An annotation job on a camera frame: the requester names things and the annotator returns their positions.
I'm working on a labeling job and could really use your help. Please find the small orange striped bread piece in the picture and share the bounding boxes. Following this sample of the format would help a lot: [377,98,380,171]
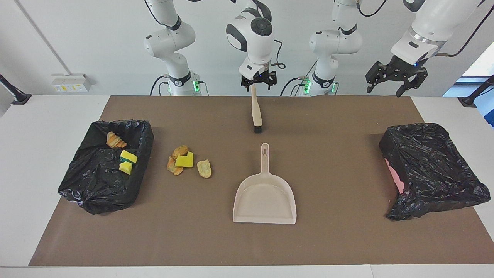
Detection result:
[167,156,184,176]

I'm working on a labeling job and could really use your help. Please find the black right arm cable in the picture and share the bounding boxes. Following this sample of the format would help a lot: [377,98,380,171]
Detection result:
[270,39,286,71]

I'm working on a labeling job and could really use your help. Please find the pale bread piece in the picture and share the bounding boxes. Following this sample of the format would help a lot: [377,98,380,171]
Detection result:
[196,159,212,179]

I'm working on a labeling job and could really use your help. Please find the black plastic trash bag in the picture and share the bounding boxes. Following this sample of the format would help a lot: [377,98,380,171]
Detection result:
[379,123,491,222]

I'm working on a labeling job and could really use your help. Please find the brown table mat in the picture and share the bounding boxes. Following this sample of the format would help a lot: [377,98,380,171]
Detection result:
[29,95,494,267]

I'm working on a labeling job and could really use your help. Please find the beige hand brush black bristles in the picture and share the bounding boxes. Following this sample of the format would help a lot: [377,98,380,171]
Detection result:
[250,84,263,134]

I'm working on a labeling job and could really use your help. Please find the beige plastic dustpan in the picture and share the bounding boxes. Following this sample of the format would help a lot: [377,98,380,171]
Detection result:
[233,143,297,225]

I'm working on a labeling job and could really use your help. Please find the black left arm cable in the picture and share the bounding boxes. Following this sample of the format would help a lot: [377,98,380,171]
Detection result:
[356,0,494,58]

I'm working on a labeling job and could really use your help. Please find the striped croissant bread piece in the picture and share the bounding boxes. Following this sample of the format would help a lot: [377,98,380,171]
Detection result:
[106,131,128,149]

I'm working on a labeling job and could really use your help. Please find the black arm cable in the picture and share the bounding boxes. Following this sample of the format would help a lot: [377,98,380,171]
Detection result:
[270,39,286,71]
[356,0,494,58]

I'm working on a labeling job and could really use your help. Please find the black left base cable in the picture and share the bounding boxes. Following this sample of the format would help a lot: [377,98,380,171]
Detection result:
[280,76,309,96]

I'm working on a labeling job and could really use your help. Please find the black base cable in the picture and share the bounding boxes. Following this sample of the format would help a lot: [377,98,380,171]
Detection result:
[280,76,309,96]
[150,75,170,96]

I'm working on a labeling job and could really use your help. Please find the left black-bagged bin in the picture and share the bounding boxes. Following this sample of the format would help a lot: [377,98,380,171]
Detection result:
[58,119,155,215]

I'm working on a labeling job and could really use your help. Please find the black clamp stand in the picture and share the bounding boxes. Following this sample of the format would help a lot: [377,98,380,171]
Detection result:
[0,74,32,105]
[458,75,494,108]

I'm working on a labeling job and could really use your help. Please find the L-shaped yellow sponge piece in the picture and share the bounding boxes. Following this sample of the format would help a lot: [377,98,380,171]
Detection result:
[175,151,194,168]

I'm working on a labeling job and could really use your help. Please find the pink plastic bin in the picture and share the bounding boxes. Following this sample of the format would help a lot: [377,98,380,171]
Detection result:
[385,158,406,195]

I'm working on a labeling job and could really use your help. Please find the white wall power strip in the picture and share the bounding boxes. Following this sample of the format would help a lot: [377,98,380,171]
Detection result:
[51,73,94,93]

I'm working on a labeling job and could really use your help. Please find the black right base cable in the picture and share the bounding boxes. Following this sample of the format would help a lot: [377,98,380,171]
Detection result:
[150,75,170,96]

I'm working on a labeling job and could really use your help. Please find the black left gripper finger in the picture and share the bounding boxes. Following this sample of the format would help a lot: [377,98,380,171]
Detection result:
[396,69,428,98]
[366,62,387,94]

